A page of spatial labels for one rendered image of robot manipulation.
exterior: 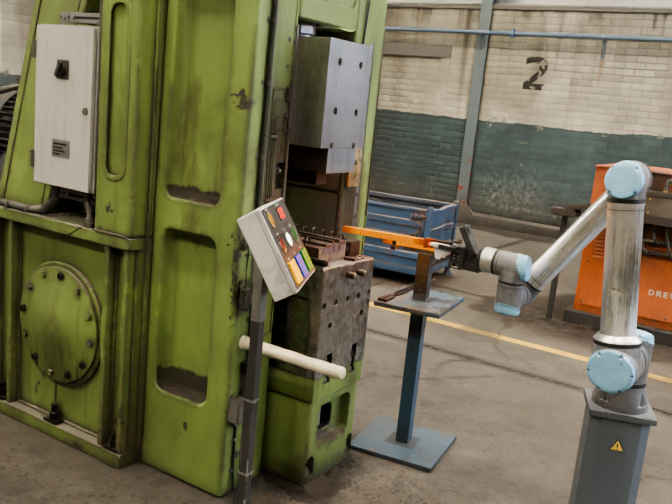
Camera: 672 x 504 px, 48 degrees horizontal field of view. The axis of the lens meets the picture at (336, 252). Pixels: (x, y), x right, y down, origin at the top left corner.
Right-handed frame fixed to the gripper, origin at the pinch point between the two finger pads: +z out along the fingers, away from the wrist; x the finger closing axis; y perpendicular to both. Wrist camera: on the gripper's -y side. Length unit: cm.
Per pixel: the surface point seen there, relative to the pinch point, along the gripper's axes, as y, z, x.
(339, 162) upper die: -23.6, 42.1, -3.9
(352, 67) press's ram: -60, 43, -1
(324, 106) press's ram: -44, 43, -18
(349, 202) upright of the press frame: -4, 56, 30
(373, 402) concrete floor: 108, 60, 84
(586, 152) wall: -12, 146, 752
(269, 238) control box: -4, 21, -72
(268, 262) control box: 3, 21, -72
